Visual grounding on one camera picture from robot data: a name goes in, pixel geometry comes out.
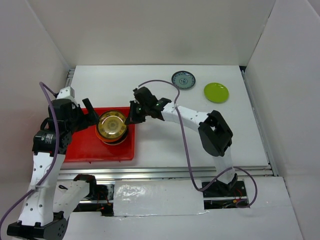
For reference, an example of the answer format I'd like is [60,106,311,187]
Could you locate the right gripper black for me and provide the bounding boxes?
[125,99,150,124]

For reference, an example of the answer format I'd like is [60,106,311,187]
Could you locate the yellow patterned plate dark rim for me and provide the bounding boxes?
[96,110,128,130]

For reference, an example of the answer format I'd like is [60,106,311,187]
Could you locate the black plate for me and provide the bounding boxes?
[102,129,129,146]

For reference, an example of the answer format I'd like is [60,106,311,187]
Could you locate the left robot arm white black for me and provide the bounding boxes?
[6,98,99,240]

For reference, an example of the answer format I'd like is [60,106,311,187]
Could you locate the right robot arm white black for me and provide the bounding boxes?
[125,86,238,196]

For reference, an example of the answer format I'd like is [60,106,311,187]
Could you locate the red plastic bin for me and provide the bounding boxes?
[48,106,137,165]

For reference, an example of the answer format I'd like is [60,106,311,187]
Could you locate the blue patterned plate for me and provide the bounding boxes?
[171,70,196,90]

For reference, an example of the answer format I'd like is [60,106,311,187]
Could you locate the white foam cover board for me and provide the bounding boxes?
[113,180,205,217]

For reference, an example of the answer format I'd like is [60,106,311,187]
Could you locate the green plate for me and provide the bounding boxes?
[203,82,230,104]

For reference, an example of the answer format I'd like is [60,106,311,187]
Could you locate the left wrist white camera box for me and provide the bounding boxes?
[56,86,75,100]

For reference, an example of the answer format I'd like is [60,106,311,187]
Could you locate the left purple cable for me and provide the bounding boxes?
[0,81,61,233]

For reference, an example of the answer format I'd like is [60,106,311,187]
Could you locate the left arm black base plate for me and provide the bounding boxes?
[84,184,115,202]

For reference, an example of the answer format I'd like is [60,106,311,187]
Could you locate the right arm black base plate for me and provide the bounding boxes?
[202,180,247,199]

